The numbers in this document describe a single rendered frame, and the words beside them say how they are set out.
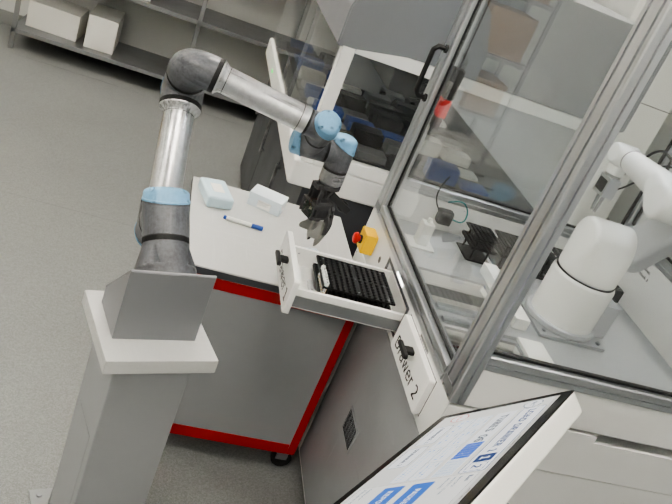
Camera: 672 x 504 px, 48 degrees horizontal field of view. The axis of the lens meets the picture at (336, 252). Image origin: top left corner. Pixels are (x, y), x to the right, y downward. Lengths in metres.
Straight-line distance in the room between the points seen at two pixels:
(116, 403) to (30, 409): 0.85
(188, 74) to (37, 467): 1.31
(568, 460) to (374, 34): 1.56
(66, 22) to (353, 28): 3.51
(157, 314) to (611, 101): 1.11
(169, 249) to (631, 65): 1.08
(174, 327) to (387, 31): 1.38
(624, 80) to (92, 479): 1.59
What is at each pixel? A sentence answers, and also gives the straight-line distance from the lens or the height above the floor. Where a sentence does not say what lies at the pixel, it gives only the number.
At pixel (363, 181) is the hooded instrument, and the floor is 0.90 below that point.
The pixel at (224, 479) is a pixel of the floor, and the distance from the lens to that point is 2.71.
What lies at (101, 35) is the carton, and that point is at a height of 0.27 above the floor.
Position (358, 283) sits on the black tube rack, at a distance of 2.18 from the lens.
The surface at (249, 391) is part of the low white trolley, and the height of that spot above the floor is 0.33.
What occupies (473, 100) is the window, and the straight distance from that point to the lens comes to 2.15.
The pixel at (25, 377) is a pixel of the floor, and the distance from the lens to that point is 2.89.
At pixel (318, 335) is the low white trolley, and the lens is 2.43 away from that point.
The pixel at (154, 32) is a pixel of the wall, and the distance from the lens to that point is 6.25.
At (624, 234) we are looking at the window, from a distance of 1.70.
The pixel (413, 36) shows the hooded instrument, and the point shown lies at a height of 1.48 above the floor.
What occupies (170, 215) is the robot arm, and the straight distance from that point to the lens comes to 1.85.
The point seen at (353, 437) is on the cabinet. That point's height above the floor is 0.49.
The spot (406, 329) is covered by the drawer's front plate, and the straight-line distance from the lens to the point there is 2.05.
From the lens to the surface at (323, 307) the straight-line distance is 2.08.
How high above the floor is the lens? 1.89
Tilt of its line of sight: 25 degrees down
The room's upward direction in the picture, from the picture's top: 23 degrees clockwise
